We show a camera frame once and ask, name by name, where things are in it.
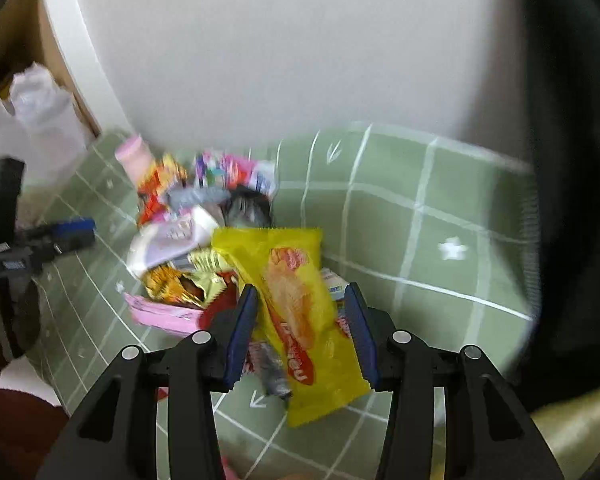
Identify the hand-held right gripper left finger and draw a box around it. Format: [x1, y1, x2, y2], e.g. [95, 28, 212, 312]
[35, 284, 259, 480]

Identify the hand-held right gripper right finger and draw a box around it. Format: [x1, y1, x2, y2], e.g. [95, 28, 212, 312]
[344, 282, 566, 480]

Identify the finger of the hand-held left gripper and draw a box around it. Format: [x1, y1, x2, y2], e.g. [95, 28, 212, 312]
[20, 217, 97, 261]

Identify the yellow snack packet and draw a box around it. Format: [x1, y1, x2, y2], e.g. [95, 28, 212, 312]
[212, 226, 372, 428]

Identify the white purple snack packet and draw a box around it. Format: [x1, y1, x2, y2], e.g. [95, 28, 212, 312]
[128, 207, 218, 278]

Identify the pile of snack wrappers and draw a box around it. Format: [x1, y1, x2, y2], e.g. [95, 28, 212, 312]
[125, 147, 361, 401]

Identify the pink flat packet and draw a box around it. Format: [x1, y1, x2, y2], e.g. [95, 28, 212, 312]
[124, 294, 206, 337]

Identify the white plastic bag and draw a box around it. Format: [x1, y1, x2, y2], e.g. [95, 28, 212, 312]
[0, 62, 88, 196]

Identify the green checked cloth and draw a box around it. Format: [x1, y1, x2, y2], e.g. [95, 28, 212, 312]
[22, 122, 538, 480]

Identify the cardboard box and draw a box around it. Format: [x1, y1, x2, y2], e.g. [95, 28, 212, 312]
[0, 0, 103, 141]

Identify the dark red garment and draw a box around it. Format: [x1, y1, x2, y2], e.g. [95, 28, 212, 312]
[0, 380, 71, 480]

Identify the yellow plastic bag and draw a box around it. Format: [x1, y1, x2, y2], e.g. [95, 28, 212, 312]
[530, 385, 600, 480]

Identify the black jacket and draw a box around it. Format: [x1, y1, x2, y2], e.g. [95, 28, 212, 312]
[512, 0, 600, 411]

